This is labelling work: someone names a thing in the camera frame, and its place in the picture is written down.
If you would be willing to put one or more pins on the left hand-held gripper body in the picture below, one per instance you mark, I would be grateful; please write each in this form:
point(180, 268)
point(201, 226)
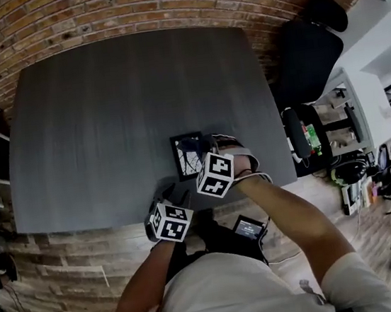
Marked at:
point(170, 223)

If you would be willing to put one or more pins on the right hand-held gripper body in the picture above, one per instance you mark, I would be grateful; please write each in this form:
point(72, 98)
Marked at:
point(215, 174)

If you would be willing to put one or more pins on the black picture frame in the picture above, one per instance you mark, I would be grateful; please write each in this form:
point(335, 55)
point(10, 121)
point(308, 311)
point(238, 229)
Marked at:
point(186, 169)

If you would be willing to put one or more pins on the grey striped cloth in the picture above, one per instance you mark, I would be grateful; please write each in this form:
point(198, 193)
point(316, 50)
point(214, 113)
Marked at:
point(253, 160)

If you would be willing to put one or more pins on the person's left forearm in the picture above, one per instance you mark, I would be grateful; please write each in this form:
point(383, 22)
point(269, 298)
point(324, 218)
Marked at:
point(141, 287)

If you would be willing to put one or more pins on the person's right forearm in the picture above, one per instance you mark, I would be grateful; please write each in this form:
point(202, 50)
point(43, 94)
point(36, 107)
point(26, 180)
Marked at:
point(293, 217)

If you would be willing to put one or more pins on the person's black trousers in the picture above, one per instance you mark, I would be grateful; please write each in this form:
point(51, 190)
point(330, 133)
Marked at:
point(220, 234)

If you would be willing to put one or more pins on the black device with screen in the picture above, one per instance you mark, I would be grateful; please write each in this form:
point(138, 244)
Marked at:
point(248, 228)

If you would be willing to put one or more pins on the black chair with armrest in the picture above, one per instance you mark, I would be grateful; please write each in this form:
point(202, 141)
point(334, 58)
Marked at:
point(298, 138)

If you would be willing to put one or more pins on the person's white shirt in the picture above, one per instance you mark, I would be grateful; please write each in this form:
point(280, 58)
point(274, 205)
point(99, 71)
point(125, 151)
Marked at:
point(235, 296)

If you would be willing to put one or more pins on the green bottle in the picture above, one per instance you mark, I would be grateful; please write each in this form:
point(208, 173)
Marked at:
point(311, 136)

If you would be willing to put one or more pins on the black headphones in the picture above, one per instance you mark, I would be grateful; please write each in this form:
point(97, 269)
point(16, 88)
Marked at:
point(347, 172)

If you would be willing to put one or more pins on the black office chair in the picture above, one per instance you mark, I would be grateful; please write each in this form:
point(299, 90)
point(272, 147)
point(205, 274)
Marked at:
point(307, 58)

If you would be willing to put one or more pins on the white shelf unit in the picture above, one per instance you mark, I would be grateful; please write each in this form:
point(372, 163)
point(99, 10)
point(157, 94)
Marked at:
point(371, 107)

